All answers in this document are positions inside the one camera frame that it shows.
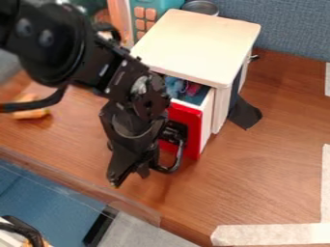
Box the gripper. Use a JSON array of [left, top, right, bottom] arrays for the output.
[[97, 101, 171, 189]]

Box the drawer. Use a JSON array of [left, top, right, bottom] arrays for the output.
[[148, 75, 217, 175]]

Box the blue cloth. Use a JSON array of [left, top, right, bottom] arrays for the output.
[[163, 75, 189, 99]]

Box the yellow toy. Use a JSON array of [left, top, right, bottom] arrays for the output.
[[9, 93, 53, 122]]

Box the black tape strip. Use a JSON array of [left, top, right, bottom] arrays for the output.
[[225, 69, 264, 131]]

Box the cabinet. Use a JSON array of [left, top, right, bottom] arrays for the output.
[[128, 8, 263, 135]]

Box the white tape strip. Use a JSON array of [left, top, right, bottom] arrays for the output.
[[209, 221, 330, 247]]

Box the teal toy with orange buttons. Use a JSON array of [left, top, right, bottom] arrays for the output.
[[127, 0, 187, 44]]

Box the silver can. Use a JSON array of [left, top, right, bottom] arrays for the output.
[[180, 0, 221, 17]]

